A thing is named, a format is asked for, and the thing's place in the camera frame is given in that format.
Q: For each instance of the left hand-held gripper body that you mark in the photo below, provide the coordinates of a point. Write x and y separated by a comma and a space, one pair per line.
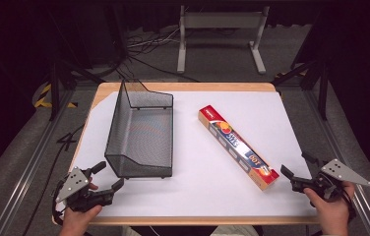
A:
74, 188

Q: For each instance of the white paper sheet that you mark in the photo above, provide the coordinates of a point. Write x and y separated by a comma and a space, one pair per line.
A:
199, 164

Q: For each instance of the grey metal stand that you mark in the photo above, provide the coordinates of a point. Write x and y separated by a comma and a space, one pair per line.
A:
220, 36

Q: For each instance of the long plastic wrap box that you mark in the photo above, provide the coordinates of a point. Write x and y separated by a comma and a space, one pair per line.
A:
237, 146

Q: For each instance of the black tripod stand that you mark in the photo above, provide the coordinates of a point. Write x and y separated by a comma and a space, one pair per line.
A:
311, 75
65, 75

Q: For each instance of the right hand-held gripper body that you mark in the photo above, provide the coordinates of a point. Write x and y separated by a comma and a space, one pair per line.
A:
332, 182

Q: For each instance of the person's right hand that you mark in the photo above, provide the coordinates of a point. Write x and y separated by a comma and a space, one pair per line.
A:
332, 211

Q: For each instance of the person's left hand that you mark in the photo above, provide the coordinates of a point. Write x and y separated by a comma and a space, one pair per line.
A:
80, 219

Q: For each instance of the aluminium rail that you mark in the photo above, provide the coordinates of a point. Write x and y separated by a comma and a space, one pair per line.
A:
25, 167
343, 157

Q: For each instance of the yellow black hazard tape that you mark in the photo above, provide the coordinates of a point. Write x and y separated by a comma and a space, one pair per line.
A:
46, 96

